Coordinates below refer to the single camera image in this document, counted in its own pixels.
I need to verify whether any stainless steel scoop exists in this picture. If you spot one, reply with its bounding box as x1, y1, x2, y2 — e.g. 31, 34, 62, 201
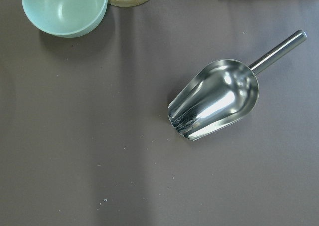
168, 30, 307, 141

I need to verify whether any mint green bowl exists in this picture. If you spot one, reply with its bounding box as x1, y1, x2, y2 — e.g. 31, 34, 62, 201
21, 0, 108, 38

